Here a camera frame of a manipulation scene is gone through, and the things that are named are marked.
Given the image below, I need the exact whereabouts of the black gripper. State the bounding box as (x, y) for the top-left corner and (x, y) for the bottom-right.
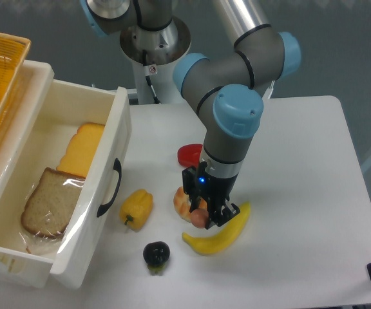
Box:
(182, 167), (240, 229)

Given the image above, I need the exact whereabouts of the brown egg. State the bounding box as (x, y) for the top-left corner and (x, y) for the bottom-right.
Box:
(190, 209), (209, 229)

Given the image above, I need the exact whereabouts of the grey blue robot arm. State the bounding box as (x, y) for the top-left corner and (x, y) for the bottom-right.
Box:
(81, 1), (301, 228)

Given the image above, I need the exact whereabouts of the white plastic drawer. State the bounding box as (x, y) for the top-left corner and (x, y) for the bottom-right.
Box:
(0, 80), (131, 289)

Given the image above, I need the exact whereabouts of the white drawer cabinet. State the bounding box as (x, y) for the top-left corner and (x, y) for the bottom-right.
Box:
(0, 59), (55, 287)

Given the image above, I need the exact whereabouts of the yellow banana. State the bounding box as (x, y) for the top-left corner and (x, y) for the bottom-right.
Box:
(182, 201), (251, 256)

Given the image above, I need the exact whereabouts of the red bell pepper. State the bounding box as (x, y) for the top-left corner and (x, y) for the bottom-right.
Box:
(177, 144), (203, 167)

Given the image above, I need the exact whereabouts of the dark purple mangosteen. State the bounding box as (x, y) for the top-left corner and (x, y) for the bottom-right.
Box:
(142, 241), (171, 275)

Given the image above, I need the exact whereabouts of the yellow bell pepper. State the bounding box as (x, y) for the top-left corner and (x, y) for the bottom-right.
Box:
(119, 189), (153, 231)

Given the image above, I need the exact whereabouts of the orange cake slice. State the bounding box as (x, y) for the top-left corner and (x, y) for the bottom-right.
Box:
(56, 123), (105, 178)

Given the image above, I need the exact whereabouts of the brown bread slice in wrap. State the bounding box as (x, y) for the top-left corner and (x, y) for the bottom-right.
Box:
(21, 167), (85, 239)

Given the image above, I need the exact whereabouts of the glazed bread ring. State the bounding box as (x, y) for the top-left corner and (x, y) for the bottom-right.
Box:
(173, 185), (209, 225)

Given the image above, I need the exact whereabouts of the black drawer handle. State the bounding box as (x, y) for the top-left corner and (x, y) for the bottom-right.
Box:
(97, 158), (122, 218)

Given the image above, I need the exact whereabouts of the black cable on pedestal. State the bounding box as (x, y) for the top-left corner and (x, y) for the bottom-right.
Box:
(142, 48), (160, 104)

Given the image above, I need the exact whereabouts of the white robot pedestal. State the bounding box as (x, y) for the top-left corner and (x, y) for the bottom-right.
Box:
(120, 17), (191, 105)

